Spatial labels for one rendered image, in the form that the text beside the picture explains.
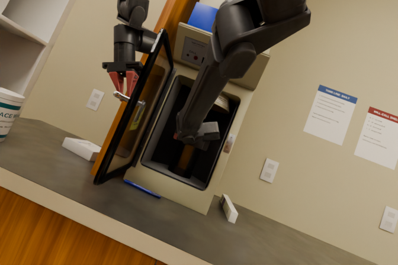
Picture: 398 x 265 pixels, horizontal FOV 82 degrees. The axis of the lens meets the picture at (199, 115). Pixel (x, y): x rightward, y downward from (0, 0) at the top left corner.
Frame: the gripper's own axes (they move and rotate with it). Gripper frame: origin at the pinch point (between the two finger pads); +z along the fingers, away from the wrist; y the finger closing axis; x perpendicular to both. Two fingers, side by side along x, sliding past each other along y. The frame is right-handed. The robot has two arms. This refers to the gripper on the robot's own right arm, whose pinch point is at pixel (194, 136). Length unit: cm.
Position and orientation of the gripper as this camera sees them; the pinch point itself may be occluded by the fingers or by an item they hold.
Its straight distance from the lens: 93.4
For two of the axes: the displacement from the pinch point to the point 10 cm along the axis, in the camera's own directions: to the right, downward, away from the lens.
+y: -9.3, -3.5, 1.1
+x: -3.6, 9.3, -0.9
